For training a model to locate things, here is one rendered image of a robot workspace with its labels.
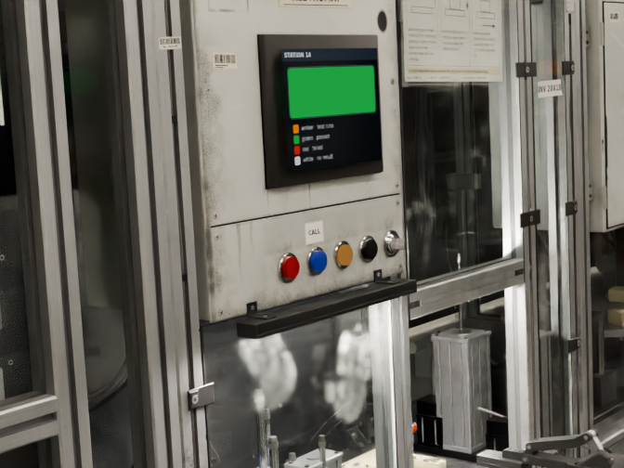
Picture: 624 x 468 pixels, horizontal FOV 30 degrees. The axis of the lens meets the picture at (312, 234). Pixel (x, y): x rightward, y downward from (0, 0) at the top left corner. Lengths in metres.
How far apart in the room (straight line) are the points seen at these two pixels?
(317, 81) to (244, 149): 0.15
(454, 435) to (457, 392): 0.09
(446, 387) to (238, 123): 1.01
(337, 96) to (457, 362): 0.86
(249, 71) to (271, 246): 0.23
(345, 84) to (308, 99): 0.08
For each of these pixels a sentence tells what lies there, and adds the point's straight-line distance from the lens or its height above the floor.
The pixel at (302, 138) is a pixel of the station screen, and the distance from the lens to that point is 1.55.
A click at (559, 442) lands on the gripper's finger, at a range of 1.57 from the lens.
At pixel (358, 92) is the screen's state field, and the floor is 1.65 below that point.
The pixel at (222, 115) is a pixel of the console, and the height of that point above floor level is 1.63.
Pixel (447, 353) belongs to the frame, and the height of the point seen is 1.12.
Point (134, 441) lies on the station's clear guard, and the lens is 1.45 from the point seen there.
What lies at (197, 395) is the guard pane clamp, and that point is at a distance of 1.47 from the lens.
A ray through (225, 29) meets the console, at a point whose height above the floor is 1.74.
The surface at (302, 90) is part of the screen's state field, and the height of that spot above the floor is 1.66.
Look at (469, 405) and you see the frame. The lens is 2.33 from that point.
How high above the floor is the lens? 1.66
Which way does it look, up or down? 7 degrees down
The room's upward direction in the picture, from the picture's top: 3 degrees counter-clockwise
